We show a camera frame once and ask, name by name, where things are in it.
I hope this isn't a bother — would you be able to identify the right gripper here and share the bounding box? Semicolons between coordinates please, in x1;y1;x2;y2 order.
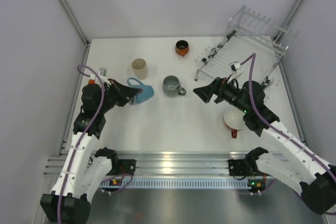
193;74;250;114

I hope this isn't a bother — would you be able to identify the blue ceramic mug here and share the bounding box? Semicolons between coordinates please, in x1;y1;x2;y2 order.
127;77;155;105

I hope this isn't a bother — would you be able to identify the grey ceramic mug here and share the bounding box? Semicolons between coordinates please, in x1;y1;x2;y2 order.
162;76;187;98

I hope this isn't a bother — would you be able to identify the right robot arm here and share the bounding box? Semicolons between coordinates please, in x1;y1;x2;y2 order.
193;78;335;215

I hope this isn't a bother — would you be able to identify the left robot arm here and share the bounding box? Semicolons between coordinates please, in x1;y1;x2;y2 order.
40;79;141;223

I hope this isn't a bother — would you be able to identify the silver metal dish rack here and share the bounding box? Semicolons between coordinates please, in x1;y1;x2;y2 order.
194;6;300;87

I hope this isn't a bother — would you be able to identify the beige tumbler cup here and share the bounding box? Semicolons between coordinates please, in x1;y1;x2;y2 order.
131;58;148;80

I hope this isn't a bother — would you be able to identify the white and red mug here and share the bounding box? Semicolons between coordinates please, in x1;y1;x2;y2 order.
223;107;245;138

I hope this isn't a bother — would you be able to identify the black and red bowl cup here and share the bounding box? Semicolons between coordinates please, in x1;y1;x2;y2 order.
175;40;190;57

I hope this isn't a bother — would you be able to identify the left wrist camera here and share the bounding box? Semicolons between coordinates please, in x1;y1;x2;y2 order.
88;68;114;87

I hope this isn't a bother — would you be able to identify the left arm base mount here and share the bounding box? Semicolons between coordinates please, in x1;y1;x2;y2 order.
111;159;136;175

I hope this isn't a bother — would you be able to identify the aluminium mounting rail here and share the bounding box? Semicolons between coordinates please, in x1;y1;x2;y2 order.
43;151;300;177

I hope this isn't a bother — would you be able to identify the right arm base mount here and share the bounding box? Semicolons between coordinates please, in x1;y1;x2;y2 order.
228;159;250;180

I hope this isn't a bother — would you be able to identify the slotted cable duct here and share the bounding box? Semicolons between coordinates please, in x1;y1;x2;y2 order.
99;178;253;189

